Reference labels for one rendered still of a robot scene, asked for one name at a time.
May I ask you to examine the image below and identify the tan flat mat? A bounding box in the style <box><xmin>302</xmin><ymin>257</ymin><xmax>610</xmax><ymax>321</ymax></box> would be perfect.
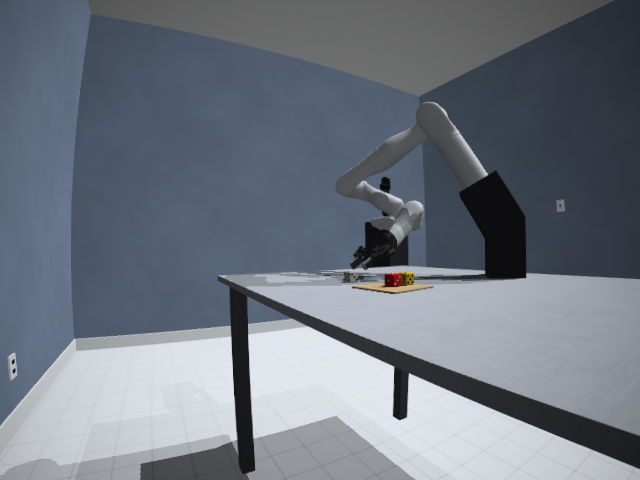
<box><xmin>352</xmin><ymin>282</ymin><xmax>434</xmax><ymax>294</ymax></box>

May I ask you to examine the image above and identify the white die with black pips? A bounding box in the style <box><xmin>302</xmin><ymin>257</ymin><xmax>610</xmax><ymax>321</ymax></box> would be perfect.
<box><xmin>344</xmin><ymin>271</ymin><xmax>358</xmax><ymax>283</ymax></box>

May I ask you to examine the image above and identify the red die with white pips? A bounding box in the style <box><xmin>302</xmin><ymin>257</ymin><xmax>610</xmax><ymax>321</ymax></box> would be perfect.
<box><xmin>385</xmin><ymin>273</ymin><xmax>401</xmax><ymax>287</ymax></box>

